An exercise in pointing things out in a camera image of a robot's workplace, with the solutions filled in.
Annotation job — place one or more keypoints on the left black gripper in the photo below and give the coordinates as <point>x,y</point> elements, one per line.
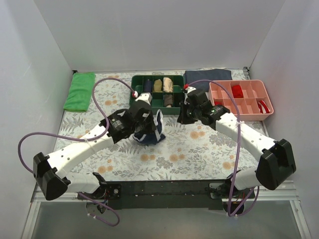
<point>148,125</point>

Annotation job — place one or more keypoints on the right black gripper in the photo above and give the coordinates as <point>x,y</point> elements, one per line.
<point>186,113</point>

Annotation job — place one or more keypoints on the navy white-trimmed underwear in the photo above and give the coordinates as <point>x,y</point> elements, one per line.
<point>154,137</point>

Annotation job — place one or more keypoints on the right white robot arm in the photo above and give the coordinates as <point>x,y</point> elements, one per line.
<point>275,159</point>

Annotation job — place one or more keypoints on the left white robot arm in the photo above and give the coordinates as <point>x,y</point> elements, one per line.
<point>53,171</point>

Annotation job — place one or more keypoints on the rolled grey brown underwear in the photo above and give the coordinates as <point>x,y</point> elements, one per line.
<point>168,100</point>

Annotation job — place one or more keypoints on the rolled cream underwear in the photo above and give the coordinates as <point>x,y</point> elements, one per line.
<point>167,85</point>

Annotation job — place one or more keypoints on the rolled red underwear top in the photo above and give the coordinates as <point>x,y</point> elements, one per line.
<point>237,91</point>

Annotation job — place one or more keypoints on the rolled navy underwear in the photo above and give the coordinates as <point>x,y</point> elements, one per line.
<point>147,86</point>

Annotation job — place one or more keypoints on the rolled tan underwear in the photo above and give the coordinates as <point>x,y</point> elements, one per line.
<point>157,86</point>

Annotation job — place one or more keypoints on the red white striped underwear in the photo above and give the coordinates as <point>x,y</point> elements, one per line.
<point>263,108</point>

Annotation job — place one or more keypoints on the green divided organizer tray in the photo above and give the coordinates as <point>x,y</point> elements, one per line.
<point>157,97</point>

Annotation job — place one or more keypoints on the floral table mat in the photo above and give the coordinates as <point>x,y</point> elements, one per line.
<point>193,151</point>

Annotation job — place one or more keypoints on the pink divided organizer tray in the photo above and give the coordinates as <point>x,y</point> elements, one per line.
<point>253,90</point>

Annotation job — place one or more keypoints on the green folded towel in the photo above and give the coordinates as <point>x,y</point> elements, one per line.
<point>80,92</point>

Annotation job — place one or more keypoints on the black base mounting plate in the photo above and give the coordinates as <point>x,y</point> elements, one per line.
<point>206,194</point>

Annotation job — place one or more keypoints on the aluminium frame rail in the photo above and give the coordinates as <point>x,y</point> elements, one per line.
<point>164,210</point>

